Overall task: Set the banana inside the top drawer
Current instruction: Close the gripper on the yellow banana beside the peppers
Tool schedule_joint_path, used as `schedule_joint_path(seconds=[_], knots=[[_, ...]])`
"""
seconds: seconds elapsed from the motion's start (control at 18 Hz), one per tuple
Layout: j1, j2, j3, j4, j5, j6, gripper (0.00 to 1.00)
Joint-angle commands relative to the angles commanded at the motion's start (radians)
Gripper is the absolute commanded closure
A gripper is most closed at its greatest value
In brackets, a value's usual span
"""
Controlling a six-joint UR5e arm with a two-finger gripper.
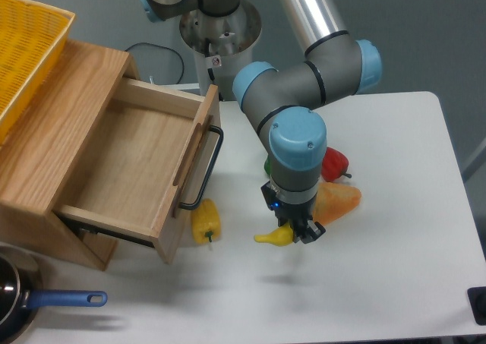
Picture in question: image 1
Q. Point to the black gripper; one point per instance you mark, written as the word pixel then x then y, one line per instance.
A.
pixel 297 214

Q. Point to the yellow toy banana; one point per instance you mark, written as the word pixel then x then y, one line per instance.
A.
pixel 279 237

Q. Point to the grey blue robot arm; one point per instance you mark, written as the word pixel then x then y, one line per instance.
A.
pixel 280 105

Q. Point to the open wooden top drawer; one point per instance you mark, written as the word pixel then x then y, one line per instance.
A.
pixel 145 165

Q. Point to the wooden drawer cabinet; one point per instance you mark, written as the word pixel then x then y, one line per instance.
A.
pixel 44 146

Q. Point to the orange triangular toy sandwich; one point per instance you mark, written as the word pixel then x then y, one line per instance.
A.
pixel 334 201

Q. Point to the green toy bell pepper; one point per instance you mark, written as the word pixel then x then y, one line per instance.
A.
pixel 267 166

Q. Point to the red toy bell pepper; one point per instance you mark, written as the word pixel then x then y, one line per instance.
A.
pixel 334 165

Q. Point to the yellow toy bell pepper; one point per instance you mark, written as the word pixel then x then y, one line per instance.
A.
pixel 205 222

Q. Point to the black clamp at table edge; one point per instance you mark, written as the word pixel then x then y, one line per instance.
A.
pixel 477 296

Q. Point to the yellow plastic basket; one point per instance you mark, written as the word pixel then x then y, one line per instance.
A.
pixel 33 35

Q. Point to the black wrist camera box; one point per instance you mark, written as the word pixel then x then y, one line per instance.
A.
pixel 270 198

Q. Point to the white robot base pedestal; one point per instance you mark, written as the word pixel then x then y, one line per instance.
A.
pixel 221 46

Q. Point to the black pan blue handle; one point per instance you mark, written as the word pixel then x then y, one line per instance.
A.
pixel 23 294

